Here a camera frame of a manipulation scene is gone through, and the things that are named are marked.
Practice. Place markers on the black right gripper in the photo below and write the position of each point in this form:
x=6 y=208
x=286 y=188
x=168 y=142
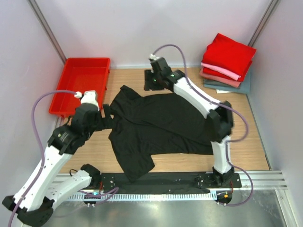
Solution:
x=147 y=85

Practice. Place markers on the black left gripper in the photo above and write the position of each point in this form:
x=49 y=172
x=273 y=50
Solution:
x=99 y=115

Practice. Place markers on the black t shirt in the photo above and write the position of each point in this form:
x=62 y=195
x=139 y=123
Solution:
x=144 y=126

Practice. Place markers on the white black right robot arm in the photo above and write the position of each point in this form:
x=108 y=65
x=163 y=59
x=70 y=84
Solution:
x=218 y=116

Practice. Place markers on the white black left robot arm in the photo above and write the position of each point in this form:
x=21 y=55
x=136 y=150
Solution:
x=35 y=202

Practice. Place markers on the red plastic bin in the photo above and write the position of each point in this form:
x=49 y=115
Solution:
x=80 y=74

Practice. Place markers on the red folded shirt lower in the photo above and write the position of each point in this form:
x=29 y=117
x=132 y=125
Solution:
x=215 y=73

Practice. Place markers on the red folded shirt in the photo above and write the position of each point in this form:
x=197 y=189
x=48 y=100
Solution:
x=215 y=73
x=229 y=54

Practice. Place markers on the white folded shirt bottom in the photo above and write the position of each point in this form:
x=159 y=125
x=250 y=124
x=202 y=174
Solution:
x=222 y=91

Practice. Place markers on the red folded shirt top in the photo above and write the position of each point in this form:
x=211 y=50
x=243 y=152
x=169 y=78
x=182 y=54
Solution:
x=229 y=54

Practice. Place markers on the pink folded shirt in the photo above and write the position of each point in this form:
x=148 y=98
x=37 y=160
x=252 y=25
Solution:
x=226 y=72

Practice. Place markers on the grey green folded shirt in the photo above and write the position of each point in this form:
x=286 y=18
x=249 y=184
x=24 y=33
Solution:
x=243 y=88

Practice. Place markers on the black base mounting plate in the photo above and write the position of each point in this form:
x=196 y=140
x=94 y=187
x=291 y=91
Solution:
x=164 y=183

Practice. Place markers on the slotted aluminium rail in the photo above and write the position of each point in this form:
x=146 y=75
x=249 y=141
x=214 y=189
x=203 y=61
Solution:
x=211 y=196

